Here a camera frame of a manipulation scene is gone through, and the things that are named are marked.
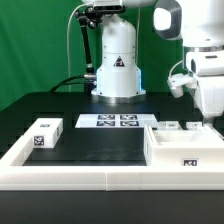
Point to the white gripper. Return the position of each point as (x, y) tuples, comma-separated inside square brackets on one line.
[(207, 71)]

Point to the white cabinet door piece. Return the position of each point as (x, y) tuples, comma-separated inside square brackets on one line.
[(194, 125), (169, 125)]

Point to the white cabinet body box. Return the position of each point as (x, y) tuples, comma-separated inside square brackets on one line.
[(169, 148)]

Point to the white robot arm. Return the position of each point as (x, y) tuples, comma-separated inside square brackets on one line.
[(199, 24)]

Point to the white flat marker plate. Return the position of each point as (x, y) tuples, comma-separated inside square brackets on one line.
[(116, 121)]

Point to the white block with markers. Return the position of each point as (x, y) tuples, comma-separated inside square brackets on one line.
[(46, 132)]

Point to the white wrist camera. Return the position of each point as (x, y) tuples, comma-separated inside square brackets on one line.
[(177, 82)]

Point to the black camera on mount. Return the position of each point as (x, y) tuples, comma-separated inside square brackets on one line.
[(111, 9)]

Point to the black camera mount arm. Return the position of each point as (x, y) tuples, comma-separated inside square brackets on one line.
[(86, 20)]

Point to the white U-shaped border frame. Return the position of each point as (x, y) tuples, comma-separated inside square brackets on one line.
[(15, 175)]

